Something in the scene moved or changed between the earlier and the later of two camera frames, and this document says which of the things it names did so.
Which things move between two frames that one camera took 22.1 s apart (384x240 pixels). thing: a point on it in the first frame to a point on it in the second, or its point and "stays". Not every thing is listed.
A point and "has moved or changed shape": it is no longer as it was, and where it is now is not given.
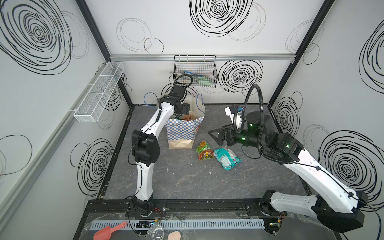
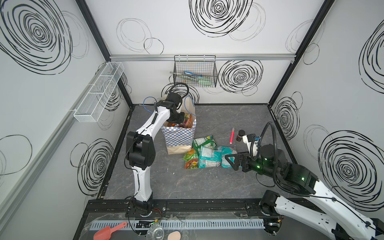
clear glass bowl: [155, 232] stays
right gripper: [227, 135] to [244, 162]
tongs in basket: [187, 73] stays
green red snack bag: [204, 151] to [191, 159]
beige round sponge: [174, 235] stays
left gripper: [184, 108] to [179, 118]
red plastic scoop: [105, 233] stays
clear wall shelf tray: [98, 92] stays
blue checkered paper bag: [181, 133] has moved or changed shape
